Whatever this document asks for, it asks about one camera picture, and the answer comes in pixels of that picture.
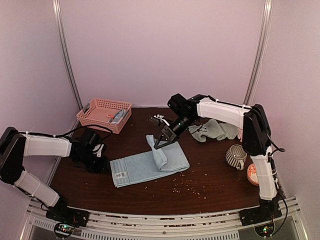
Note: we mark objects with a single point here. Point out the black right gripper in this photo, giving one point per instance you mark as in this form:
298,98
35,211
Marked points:
168,134

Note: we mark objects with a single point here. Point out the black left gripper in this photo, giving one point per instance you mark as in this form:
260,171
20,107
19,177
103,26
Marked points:
102,167

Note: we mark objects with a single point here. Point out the light blue terry towel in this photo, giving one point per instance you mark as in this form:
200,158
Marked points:
150,165

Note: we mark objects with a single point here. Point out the blue polka dot striped towel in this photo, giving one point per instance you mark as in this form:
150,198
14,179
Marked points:
122,113

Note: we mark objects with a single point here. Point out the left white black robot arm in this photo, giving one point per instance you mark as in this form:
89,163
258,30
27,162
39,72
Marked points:
16,147

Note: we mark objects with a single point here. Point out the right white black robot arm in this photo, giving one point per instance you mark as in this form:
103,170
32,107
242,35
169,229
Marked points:
255,136

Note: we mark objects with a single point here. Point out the pink perforated plastic basket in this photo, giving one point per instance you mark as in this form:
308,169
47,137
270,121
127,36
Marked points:
99,110

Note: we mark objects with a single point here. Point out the pale green terry towel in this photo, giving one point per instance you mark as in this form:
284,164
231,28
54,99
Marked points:
213,130

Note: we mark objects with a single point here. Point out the grey striped ceramic mug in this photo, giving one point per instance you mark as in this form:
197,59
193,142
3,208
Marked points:
236,157

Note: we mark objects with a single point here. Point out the pink cloth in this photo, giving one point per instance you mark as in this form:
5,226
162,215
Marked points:
240,134

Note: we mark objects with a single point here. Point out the orange patterned ceramic bowl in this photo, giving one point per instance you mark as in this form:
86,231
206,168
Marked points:
252,175

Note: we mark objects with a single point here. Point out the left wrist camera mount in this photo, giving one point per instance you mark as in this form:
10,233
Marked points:
98,150

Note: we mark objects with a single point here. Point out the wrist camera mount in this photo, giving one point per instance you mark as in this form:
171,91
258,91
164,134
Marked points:
159,120
98,150

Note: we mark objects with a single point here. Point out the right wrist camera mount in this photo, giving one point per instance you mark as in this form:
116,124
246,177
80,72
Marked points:
159,120

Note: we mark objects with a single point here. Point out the front aluminium rail base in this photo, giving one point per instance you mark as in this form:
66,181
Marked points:
223,225

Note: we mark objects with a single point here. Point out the left aluminium frame post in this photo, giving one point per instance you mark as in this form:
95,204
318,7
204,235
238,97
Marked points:
65,53

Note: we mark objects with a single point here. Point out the aluminium frame post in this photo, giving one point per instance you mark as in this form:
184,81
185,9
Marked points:
65,53
260,51

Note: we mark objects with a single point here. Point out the right aluminium frame post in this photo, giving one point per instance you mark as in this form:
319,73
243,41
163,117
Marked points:
260,51

